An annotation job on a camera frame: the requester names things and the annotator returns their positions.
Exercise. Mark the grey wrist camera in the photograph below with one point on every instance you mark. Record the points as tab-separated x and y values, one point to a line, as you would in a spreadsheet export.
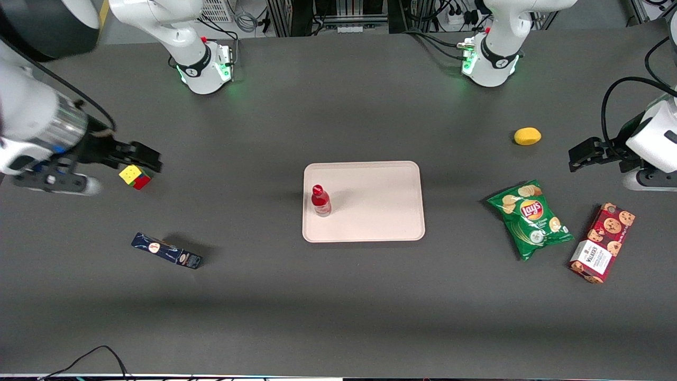
53	183
648	181

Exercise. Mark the multicoloured rubik's cube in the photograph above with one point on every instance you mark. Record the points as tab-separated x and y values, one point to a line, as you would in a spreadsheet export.
135	179

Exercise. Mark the white power strip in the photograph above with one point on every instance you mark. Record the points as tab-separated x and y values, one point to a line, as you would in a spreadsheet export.
456	17

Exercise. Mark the white perforated box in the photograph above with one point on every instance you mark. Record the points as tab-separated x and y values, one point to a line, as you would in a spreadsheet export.
216	9

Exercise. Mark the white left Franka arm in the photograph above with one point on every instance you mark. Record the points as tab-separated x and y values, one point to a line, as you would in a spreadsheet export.
497	53

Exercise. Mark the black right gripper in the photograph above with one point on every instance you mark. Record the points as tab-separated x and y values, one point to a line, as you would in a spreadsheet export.
101	147

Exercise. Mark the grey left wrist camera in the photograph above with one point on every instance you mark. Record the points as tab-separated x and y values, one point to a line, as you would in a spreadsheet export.
648	181

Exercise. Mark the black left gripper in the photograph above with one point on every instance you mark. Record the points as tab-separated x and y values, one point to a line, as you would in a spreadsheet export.
609	150

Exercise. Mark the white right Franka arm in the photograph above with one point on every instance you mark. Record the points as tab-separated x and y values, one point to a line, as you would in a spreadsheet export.
31	106

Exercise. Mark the yellow lemon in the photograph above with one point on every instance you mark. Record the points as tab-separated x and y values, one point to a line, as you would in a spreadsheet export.
527	136

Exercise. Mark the green Lay's chips bag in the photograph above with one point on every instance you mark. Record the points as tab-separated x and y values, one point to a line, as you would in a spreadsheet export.
530	219

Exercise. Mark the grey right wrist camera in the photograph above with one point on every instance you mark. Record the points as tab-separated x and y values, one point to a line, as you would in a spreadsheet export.
53	183

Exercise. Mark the beige plastic tray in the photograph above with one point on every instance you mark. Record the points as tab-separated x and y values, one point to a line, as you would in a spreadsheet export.
375	201

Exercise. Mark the dark blue carton box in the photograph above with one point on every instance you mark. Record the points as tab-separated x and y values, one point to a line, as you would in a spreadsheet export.
166	251

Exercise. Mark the red Walkers cookie box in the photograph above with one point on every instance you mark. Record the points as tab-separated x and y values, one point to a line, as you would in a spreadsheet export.
603	243

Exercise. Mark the red coke bottle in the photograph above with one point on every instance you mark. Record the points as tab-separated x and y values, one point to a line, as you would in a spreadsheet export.
320	202

